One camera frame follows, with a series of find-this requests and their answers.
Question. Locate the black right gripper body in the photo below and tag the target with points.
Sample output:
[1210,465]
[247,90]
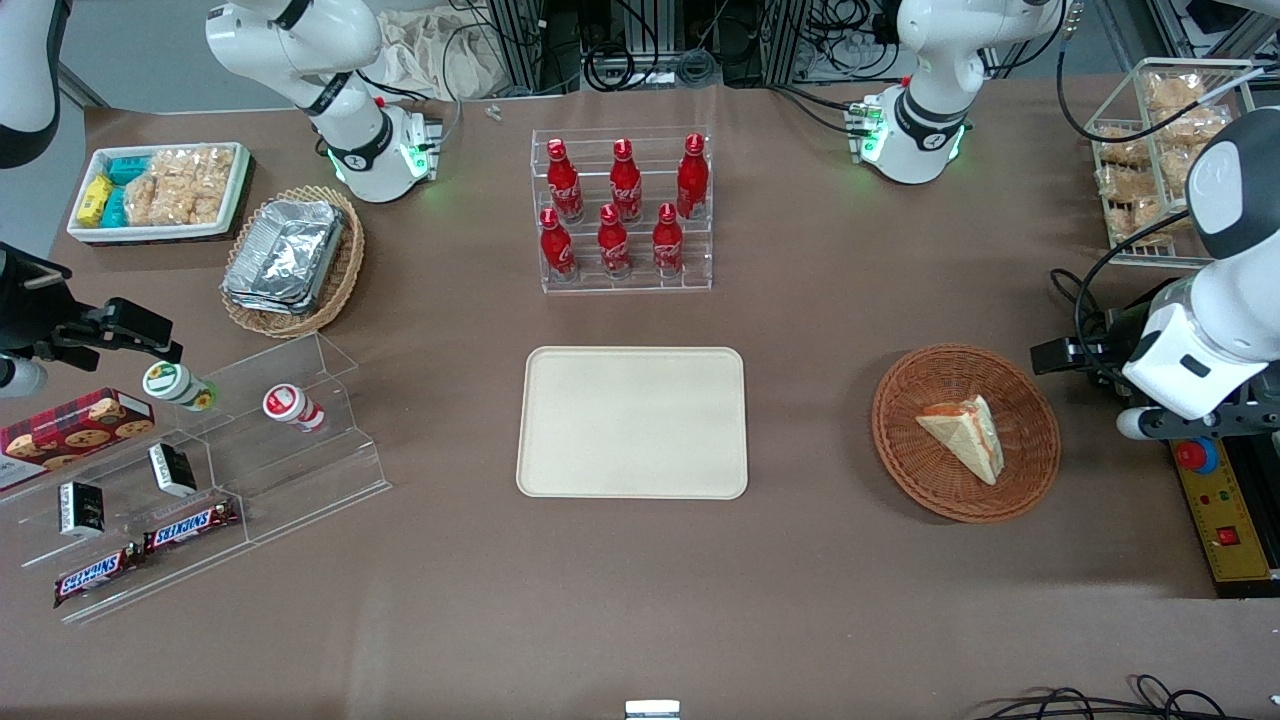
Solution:
[28,312]

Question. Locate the triangular sandwich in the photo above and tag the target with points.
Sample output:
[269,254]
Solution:
[965,435]

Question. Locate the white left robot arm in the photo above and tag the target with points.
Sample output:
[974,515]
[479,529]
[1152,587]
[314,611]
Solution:
[930,100]

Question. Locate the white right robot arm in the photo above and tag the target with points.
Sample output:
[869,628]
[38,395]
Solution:
[350,130]

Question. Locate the white rectangular snack tray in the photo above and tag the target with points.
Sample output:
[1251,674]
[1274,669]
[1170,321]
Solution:
[150,231]

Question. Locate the brown round wicker basket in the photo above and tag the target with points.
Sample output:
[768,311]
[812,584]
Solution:
[920,470]

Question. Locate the light oval wicker basket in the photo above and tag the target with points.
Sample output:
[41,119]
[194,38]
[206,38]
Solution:
[345,270]

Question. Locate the beige rectangular serving tray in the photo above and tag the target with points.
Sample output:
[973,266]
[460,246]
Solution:
[630,420]

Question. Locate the green capped yogurt bottle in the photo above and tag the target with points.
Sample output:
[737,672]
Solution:
[175,384]

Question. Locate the teal snack packet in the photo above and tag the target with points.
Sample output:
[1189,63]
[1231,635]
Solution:
[115,208]
[128,169]

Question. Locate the small black white box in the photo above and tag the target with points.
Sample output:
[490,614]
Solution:
[172,470]
[82,508]

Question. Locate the yellow snack packet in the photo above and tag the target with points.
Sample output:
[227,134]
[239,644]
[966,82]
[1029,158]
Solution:
[95,198]

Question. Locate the red cookie box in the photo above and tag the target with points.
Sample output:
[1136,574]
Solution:
[70,435]

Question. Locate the red capped yogurt bottle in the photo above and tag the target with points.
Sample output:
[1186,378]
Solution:
[290,405]

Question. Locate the clear bagged cracker pack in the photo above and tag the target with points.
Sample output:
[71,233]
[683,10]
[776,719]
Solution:
[1120,145]
[1130,185]
[1135,218]
[1190,128]
[1175,93]

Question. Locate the clear bag of rice crackers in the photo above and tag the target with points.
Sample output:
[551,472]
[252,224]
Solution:
[180,187]

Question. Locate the stacked aluminium foil containers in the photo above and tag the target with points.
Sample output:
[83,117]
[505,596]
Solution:
[285,255]

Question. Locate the clear acrylic stepped shelf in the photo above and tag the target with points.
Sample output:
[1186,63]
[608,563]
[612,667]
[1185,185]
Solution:
[290,470]

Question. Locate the snickers chocolate bar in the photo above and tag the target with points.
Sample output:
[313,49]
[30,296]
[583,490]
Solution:
[95,575]
[190,525]

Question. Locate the clear acrylic bottle rack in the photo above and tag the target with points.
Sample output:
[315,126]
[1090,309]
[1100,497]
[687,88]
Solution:
[690,270]

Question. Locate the red cola bottle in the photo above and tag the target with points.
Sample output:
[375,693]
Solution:
[564,185]
[667,243]
[626,185]
[613,245]
[692,180]
[556,248]

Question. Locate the beige crumpled cloth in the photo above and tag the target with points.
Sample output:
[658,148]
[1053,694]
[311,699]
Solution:
[440,55]

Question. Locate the small silver white device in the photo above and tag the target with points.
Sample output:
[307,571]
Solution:
[652,711]

